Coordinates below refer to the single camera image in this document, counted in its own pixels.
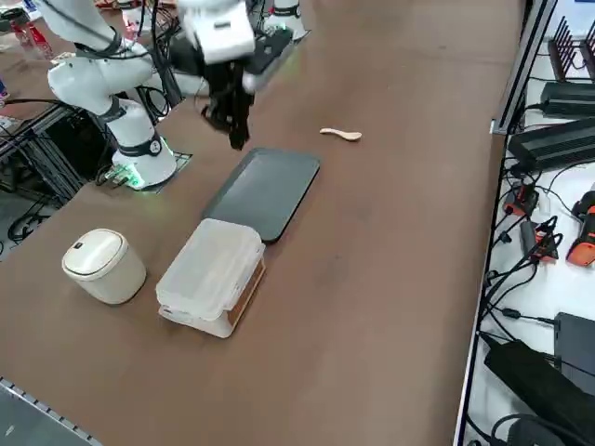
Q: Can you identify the dark grey flat box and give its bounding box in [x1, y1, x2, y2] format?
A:
[555, 311, 595, 382]

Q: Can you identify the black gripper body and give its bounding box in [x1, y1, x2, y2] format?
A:
[204, 59, 256, 112]

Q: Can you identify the black power brick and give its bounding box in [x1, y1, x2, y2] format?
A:
[509, 115, 595, 171]
[541, 81, 595, 117]

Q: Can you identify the orange black clamp tool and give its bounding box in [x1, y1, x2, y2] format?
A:
[565, 190, 595, 269]
[534, 216, 564, 265]
[504, 183, 540, 217]

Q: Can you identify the dark peg rack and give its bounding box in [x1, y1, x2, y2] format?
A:
[548, 16, 595, 85]

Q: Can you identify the translucent plastic container lid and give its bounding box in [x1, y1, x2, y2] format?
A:
[155, 217, 264, 322]

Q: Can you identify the red bottle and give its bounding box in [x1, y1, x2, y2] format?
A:
[13, 22, 53, 58]

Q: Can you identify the dark grey rectangular tray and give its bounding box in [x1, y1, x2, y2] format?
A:
[200, 147, 322, 245]

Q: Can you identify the large black power adapter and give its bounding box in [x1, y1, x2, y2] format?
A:
[483, 338, 595, 446]

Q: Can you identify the small cream trash can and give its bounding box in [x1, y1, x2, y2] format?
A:
[61, 227, 148, 307]

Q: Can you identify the black metal frame rack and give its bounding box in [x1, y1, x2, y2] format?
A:
[0, 99, 117, 205]

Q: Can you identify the aluminium frame post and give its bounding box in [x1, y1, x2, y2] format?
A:
[490, 0, 559, 136]

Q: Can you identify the small wooden spoon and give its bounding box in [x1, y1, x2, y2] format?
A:
[319, 127, 364, 143]

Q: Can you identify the black cable with ferrite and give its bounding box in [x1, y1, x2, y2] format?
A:
[483, 304, 559, 326]

